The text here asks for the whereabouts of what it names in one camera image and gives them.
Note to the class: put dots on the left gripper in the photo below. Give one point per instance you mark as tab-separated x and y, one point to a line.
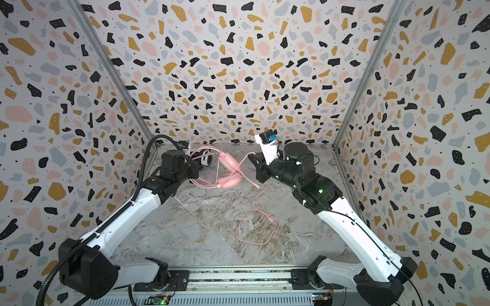
193	166

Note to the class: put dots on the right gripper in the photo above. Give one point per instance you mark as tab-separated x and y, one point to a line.
262	166

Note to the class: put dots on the white black headphones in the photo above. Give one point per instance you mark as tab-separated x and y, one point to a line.
204	157

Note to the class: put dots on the pink headphones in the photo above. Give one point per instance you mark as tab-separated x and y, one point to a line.
228	171

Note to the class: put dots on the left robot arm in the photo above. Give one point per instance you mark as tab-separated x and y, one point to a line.
85	263

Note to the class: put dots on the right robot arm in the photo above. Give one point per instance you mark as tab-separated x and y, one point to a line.
381	274

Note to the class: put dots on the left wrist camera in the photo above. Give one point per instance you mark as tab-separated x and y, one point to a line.
183	145

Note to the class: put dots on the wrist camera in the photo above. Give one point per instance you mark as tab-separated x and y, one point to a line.
183	145
269	145

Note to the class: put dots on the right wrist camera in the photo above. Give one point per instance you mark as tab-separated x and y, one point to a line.
269	145

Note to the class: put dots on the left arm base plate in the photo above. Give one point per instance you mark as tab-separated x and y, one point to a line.
168	281

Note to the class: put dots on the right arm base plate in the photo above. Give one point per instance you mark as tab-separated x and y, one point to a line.
308	280

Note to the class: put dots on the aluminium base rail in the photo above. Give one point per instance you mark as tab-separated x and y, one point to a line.
235	285

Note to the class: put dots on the left corner aluminium post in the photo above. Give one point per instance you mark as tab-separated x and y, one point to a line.
83	21

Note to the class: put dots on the corner aluminium post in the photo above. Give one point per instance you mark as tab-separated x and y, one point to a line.
83	21
393	17

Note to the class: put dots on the right corner aluminium post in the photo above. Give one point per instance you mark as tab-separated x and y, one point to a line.
393	17

